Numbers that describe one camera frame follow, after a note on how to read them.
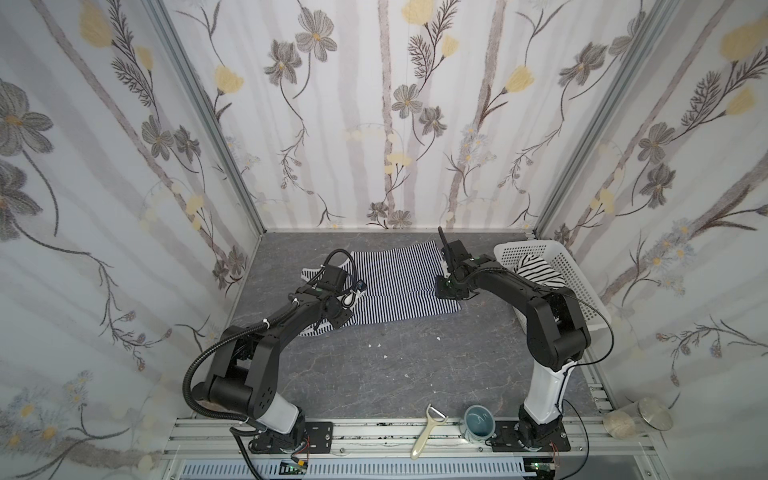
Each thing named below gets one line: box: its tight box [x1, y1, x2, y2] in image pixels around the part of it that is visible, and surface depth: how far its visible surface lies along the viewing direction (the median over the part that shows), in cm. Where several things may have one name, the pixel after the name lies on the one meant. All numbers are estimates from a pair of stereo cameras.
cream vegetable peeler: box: [410, 403, 449, 460], surface depth 76 cm
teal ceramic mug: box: [459, 404, 496, 444], surface depth 75 cm
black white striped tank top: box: [513, 254, 566, 289], surface depth 105 cm
